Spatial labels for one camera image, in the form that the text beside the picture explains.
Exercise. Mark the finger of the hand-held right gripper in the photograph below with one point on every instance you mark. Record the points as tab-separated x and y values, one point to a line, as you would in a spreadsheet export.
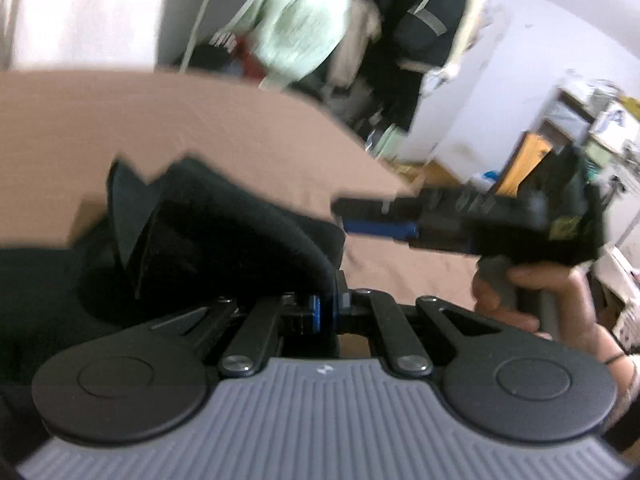
375	206
385	230

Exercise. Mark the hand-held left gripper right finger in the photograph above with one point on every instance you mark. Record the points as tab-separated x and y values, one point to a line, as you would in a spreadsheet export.
344	307

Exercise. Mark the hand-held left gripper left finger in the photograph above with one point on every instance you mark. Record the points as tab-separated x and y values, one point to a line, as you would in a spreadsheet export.
314	314

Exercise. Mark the black knit sweater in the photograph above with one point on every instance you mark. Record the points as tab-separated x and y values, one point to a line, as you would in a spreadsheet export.
225	240

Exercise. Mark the person's right forearm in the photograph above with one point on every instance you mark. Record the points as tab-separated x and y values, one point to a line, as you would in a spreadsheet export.
625	395

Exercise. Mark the person's right hand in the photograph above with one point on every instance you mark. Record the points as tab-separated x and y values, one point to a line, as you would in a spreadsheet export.
565	300

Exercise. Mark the wooden cabinet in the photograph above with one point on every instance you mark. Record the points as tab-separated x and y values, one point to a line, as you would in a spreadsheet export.
530	165

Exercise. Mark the white box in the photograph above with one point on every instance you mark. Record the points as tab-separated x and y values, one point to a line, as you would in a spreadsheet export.
620	290

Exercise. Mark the cluttered shelf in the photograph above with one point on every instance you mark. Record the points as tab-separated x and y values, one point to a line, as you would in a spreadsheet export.
590	110

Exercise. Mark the cream fleece garment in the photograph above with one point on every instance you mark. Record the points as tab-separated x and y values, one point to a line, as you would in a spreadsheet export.
357	45

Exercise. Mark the black jacket with grey stripes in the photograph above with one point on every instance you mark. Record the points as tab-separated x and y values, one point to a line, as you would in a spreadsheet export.
425	35

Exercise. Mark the pale green hanging garment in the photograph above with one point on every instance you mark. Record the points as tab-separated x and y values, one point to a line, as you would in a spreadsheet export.
300	25

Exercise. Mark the dark cloth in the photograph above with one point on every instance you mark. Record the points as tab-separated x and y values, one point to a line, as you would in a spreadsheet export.
225	47

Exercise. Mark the white draped sheet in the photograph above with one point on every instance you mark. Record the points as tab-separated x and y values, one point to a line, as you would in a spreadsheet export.
75	10

